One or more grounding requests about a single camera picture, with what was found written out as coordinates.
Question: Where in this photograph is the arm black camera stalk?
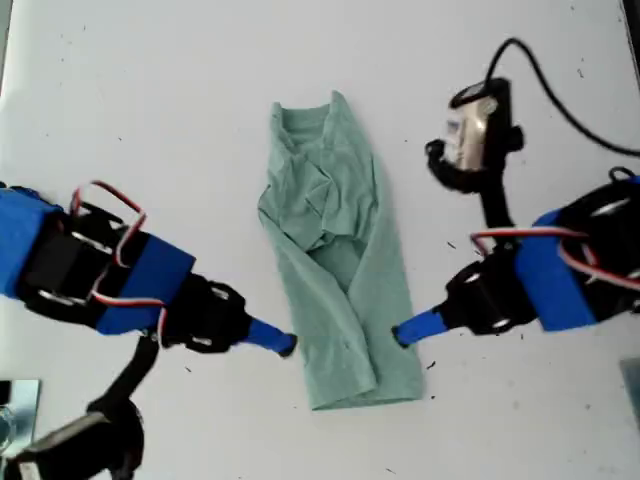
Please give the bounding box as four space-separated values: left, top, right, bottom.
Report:
87 333 162 416
477 159 516 251

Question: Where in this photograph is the red white servo wire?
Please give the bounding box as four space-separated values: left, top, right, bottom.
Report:
71 179 148 266
472 227 591 259
92 291 169 347
558 238 640 292

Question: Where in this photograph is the green t-shirt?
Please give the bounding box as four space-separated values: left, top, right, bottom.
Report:
257 89 426 412

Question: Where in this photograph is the shiny steel plate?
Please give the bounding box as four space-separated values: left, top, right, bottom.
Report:
0 379 41 459

